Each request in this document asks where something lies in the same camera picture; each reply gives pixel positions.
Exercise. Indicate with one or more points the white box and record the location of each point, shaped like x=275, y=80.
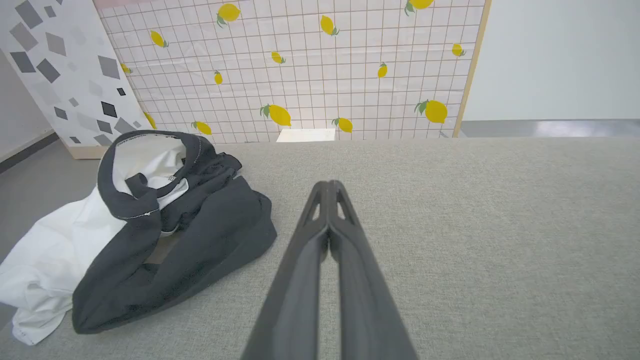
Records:
x=306, y=135

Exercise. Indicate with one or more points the grey terrazzo print panel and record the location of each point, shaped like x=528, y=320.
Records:
x=65, y=75

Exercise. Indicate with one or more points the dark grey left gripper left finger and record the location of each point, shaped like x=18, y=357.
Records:
x=295, y=300

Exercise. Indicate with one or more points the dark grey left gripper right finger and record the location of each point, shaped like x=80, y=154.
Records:
x=365, y=300

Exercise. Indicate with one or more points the lemon print grid panel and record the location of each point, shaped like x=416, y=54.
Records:
x=310, y=75

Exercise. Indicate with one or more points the white shirt with black sleeves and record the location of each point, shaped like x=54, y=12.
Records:
x=210, y=240

